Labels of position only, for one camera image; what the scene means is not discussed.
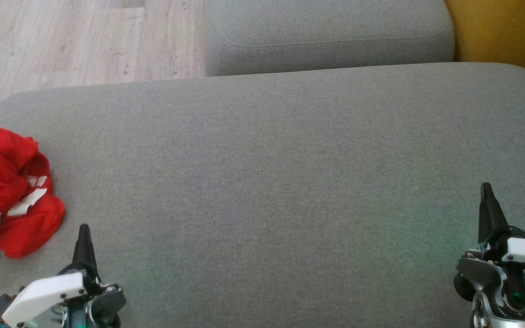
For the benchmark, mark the wide yellow sofa backrest cushion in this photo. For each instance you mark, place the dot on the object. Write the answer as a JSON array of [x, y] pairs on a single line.
[[508, 32]]

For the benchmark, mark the small grey sofa seat cushion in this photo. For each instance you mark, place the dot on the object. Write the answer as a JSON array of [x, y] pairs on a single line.
[[326, 27]]

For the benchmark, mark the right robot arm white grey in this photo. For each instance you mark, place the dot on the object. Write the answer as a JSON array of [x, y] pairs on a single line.
[[486, 314]]

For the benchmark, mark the red and white basketball jersey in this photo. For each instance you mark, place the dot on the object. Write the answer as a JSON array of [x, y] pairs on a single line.
[[32, 230]]

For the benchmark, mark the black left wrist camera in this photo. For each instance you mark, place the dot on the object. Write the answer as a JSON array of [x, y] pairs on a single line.
[[1, 306]]

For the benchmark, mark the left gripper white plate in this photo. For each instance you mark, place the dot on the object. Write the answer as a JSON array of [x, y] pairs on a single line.
[[43, 294]]

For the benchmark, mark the large grey sofa seat cushion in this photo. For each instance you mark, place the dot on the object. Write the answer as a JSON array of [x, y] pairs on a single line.
[[262, 159]]

